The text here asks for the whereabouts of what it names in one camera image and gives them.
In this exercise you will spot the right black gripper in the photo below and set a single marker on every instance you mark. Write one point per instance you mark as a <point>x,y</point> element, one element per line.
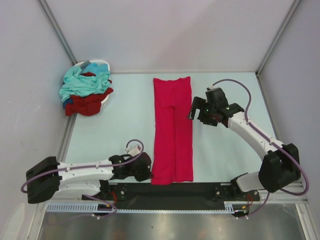
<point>200,103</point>

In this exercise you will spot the right aluminium corner post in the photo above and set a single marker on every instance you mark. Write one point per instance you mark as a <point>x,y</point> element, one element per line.
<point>278,35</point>

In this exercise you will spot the white laundry basket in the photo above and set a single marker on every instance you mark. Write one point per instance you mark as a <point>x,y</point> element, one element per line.
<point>99,62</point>

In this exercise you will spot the aluminium corner post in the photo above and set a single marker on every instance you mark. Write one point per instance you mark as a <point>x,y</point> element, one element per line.
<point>278,35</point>
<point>49,15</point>

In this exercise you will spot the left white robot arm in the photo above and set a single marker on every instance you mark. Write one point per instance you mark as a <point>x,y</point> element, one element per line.
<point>51,179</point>

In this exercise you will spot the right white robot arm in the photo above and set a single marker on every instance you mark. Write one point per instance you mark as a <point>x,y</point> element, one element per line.
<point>279,167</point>

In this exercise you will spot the dark red t shirt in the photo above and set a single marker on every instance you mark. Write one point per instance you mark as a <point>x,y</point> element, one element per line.
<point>87,106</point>

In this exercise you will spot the slotted cable duct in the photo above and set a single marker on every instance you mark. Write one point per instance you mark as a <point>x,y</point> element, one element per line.
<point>239,206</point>
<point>79,207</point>

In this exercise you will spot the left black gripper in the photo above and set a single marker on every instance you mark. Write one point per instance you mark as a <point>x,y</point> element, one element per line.
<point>146,175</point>

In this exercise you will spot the left aluminium corner post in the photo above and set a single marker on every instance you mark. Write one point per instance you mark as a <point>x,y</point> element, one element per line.
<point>49,15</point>

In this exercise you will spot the teal t shirt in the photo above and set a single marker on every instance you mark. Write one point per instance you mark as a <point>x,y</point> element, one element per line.
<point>84,81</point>

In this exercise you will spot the right slotted cable duct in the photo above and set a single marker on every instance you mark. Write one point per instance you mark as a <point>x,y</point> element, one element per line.
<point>239,206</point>

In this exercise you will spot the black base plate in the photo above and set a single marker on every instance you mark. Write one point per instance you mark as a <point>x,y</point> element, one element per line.
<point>202,196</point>

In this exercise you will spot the pink red t shirt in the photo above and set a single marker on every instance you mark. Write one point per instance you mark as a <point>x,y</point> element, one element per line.
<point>173,142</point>

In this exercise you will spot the left slotted cable duct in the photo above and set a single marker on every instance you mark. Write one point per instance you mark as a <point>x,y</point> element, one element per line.
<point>79,207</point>

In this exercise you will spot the navy blue t shirt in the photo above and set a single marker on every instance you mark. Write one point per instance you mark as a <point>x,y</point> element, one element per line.
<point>66,102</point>

